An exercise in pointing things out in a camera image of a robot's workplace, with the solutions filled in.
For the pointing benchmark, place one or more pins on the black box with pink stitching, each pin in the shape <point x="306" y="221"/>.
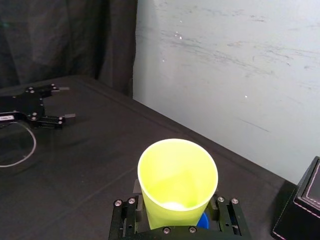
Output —
<point x="297" y="212"/>

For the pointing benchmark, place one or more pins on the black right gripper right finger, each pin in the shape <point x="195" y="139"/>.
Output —
<point x="230" y="217"/>

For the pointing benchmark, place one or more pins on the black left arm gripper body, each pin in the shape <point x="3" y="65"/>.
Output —
<point x="22" y="107"/>

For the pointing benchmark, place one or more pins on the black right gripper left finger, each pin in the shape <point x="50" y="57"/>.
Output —
<point x="123" y="220"/>

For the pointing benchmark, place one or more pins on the lime green plastic cup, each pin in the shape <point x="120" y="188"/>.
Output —
<point x="175" y="180"/>

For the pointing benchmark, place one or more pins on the blue plastic cup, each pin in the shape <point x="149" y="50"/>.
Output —
<point x="204" y="221"/>

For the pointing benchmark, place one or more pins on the black table cloth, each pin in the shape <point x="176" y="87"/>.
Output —
<point x="82" y="160"/>

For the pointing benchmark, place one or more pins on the black backdrop curtain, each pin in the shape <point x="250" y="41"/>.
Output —
<point x="65" y="40"/>

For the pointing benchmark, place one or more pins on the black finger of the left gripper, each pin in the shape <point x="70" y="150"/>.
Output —
<point x="50" y="122"/>
<point x="47" y="90"/>

